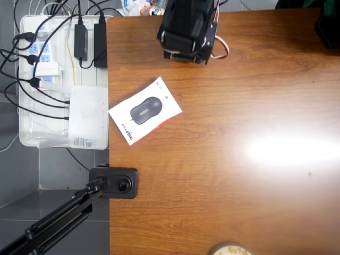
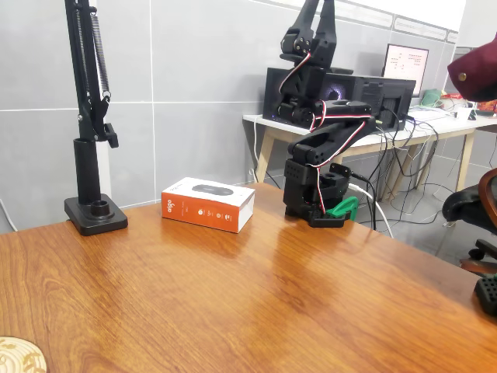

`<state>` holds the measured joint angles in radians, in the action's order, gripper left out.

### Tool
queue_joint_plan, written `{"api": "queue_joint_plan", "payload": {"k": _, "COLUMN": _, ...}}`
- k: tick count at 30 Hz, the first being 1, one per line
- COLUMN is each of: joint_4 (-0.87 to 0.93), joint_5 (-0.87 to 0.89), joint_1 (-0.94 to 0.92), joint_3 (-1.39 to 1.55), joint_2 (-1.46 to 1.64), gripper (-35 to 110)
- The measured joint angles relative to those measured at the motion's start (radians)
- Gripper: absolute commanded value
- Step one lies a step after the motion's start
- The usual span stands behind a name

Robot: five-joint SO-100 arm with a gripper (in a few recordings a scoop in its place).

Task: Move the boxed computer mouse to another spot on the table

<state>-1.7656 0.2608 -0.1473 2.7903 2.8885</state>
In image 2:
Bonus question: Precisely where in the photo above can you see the white table wooden legs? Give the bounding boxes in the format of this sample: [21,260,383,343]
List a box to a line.
[242,110,497,203]

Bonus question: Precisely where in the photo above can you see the black computer case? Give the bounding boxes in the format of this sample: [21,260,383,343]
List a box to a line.
[262,66,417,132]

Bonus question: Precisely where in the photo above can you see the green table clamp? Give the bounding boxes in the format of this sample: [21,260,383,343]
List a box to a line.
[325,196,360,219]

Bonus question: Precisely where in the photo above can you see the white papers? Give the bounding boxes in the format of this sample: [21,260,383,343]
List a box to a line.
[406,105,457,120]

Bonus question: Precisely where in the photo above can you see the computer monitor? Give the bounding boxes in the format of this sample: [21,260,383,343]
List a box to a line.
[381,43,430,98]

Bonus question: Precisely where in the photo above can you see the black office chair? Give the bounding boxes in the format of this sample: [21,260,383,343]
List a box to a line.
[441,167,497,275]

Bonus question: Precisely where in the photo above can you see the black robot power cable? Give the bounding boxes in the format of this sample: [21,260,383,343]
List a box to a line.
[349,170,378,231]

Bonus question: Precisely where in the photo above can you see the round wooden coaster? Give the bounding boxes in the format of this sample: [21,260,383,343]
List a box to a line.
[0,336,48,373]

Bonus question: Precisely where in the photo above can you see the white orange mouse box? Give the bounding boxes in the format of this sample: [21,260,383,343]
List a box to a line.
[161,176,256,234]

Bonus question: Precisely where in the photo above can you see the green bag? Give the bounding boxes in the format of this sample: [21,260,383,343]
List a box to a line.
[422,88,444,107]

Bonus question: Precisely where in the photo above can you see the red snack packages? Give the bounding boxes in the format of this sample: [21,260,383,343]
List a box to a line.
[442,92,497,114]

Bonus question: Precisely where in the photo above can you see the black stand clamp base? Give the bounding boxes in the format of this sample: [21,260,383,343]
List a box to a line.
[64,138,129,237]

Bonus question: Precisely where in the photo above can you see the maroon fabric sleeve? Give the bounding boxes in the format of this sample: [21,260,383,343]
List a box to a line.
[447,33,497,103]

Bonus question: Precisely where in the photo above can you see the white robot data cable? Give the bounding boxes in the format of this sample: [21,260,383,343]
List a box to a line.
[347,184,395,240]

